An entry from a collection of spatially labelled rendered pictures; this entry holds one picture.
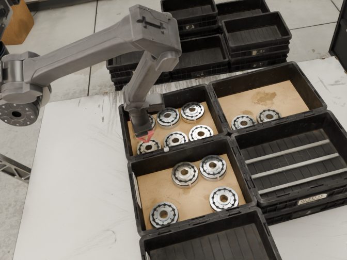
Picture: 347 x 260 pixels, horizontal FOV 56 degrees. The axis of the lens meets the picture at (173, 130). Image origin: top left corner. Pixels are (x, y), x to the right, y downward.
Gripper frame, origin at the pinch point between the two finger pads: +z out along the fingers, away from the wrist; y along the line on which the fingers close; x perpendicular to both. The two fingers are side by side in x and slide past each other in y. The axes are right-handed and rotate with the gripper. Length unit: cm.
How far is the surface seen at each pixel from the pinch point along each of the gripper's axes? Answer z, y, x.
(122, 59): 48, 109, -4
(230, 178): 10.8, -24.1, -25.4
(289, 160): 11, -25, -49
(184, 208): 10.9, -29.3, -5.1
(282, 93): 11, 7, -64
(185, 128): 11.4, 5.7, -17.7
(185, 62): 58, 98, -46
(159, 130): 11.6, 9.0, -6.9
